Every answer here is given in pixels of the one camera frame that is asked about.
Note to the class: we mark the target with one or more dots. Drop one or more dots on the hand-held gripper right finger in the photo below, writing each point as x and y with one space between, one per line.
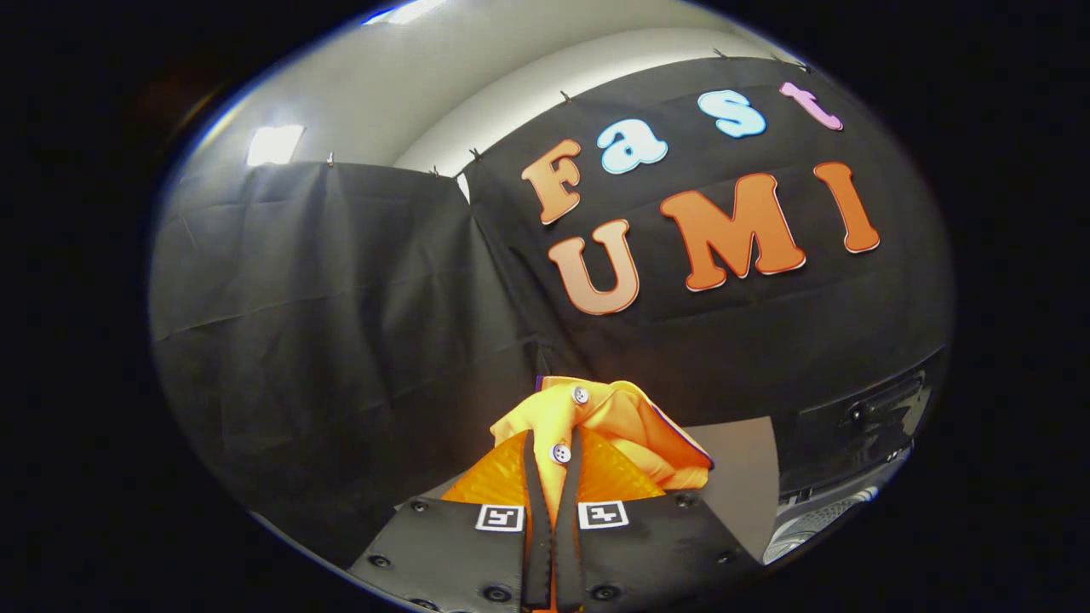
664 545

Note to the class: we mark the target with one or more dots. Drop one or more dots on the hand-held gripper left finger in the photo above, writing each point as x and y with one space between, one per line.
443 553

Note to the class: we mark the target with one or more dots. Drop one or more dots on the black backdrop cloth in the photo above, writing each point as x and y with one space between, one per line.
341 323

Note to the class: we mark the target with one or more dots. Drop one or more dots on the orange polo shirt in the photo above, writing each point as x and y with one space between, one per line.
630 426

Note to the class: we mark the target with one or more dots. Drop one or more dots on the grey side cabinet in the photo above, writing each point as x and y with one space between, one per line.
741 477

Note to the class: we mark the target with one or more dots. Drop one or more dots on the grey washing machine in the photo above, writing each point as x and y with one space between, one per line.
817 524

